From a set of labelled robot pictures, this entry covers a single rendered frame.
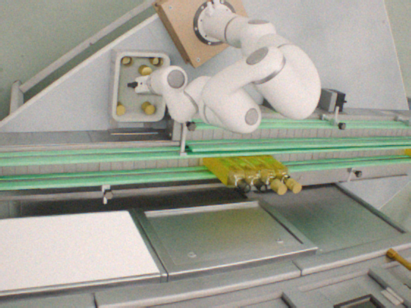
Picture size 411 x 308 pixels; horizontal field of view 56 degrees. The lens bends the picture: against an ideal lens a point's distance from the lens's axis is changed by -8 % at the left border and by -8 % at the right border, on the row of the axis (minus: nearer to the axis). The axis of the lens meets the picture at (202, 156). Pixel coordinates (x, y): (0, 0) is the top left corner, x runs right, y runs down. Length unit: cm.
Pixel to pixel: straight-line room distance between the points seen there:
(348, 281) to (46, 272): 82
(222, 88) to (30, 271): 62
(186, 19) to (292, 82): 58
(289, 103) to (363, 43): 110
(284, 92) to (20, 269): 73
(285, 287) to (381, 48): 124
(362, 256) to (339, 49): 89
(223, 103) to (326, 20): 97
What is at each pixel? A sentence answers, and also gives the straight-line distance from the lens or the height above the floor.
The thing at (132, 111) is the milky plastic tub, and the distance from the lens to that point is 140.
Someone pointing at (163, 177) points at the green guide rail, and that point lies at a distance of 131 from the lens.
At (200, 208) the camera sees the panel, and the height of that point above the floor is 101.
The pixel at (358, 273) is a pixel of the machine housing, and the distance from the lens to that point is 128.
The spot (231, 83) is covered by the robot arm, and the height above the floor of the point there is 137.
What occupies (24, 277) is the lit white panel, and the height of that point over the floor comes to 127.
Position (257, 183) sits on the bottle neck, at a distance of 127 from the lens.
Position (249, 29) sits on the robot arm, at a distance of 110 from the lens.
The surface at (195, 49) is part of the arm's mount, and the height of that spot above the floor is 84.
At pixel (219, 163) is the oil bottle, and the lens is 132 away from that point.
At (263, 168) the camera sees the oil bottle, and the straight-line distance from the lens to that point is 134.
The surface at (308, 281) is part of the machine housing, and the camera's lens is 116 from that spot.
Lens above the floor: 208
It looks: 57 degrees down
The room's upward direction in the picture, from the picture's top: 134 degrees clockwise
